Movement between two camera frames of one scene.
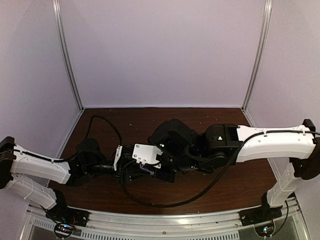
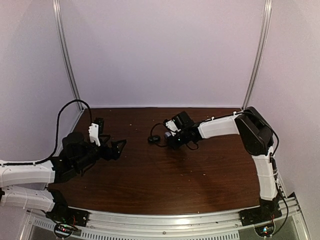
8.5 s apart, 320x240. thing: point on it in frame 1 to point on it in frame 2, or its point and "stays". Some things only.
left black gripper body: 118,174 to 104,154
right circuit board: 266,230 stays
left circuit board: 63,230 stays
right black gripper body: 167,177 to 184,139
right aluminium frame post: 267,17 stays
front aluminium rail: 104,224 stays
